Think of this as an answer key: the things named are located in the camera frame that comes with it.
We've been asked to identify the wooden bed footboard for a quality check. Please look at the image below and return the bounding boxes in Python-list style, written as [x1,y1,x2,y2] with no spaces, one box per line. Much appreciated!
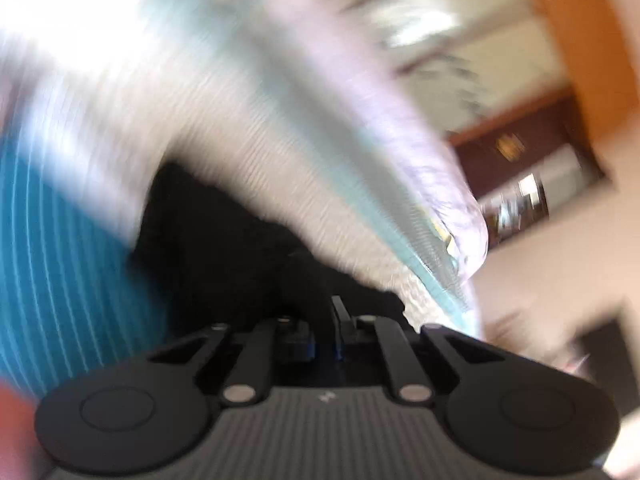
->
[0,382,43,480]

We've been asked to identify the dark brown door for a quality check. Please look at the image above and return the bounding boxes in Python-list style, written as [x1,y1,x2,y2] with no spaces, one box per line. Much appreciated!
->
[446,87,609,254]

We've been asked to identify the patterned bed sheet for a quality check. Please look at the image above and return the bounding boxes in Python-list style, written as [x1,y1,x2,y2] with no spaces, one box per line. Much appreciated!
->
[0,0,482,403]

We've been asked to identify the black pants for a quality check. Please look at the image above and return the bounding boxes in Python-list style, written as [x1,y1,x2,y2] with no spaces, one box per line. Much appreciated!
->
[131,161,407,343]

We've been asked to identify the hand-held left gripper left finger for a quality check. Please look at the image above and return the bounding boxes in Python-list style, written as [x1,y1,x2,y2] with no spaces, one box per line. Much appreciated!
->
[148,317,318,407]

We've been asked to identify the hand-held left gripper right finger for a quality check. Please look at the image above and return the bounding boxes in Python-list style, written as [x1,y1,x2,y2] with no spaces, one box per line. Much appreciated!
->
[331,295,503,405]

